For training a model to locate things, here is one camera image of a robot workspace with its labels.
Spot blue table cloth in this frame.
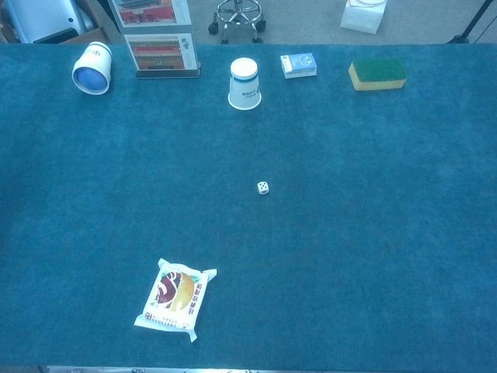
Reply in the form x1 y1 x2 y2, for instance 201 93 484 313
0 42 497 368

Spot upside-down white paper cup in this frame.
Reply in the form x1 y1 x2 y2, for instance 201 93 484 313
228 57 262 110

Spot blue and white card box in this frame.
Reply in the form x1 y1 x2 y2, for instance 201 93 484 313
280 52 318 80

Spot white snack packet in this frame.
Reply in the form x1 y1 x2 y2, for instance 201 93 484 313
134 257 217 343

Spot desk calendar with palace photos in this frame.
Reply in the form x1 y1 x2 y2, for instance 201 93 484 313
108 0 203 80

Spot chrome swivel stool base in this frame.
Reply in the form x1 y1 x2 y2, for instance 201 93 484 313
207 0 267 44

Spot yellow sponge with green scourer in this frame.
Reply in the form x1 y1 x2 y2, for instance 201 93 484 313
348 58 408 92

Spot white cup with blue interior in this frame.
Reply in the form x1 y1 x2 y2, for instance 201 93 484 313
71 41 113 96

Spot white device in cardboard box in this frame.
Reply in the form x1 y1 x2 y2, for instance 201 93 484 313
0 0 111 45

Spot black tripod leg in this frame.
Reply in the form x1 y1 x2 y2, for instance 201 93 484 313
446 0 497 44

